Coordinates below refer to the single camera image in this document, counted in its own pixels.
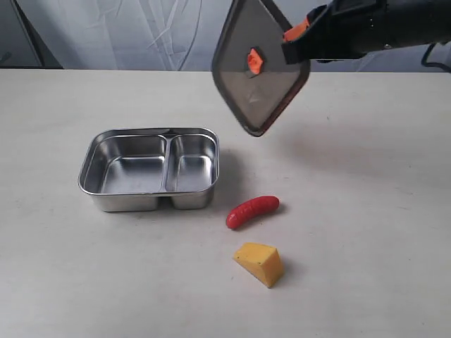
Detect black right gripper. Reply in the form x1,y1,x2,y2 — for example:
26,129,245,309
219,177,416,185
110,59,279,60
281,1,450,65

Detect dark transparent lunch box lid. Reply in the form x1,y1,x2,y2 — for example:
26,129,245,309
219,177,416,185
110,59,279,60
211,0,310,137

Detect red toy sausage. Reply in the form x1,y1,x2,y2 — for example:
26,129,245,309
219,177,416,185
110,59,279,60
225,196,280,230

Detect yellow toy cheese wedge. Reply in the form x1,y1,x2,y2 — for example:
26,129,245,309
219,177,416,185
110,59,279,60
233,242,285,288

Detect steel two-compartment lunch box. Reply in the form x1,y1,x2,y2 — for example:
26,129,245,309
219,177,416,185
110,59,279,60
78,127,220,213

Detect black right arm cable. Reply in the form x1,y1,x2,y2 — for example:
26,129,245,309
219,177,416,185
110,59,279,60
420,42,451,74

